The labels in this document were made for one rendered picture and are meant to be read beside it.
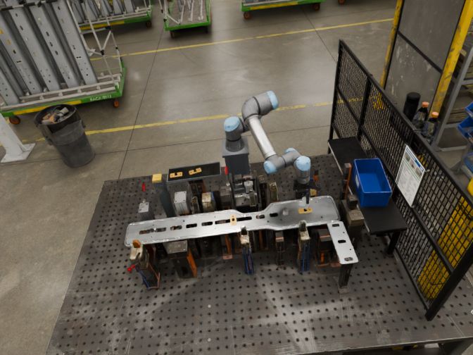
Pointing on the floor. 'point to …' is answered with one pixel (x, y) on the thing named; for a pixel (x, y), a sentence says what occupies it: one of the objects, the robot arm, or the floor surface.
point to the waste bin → (65, 133)
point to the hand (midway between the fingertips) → (305, 201)
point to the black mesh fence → (399, 177)
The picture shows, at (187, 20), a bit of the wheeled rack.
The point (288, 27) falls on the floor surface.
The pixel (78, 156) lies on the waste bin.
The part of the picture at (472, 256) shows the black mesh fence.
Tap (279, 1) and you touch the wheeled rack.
